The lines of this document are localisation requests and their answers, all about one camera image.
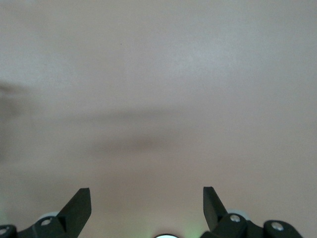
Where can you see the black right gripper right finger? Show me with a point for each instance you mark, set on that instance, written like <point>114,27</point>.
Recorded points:
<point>215,215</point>

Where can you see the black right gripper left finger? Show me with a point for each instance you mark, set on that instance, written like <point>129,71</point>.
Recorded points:
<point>71,218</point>

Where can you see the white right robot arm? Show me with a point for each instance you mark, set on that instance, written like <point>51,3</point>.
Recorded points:
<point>165,236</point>

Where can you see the brown table cloth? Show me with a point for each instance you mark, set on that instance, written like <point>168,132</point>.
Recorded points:
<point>158,74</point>

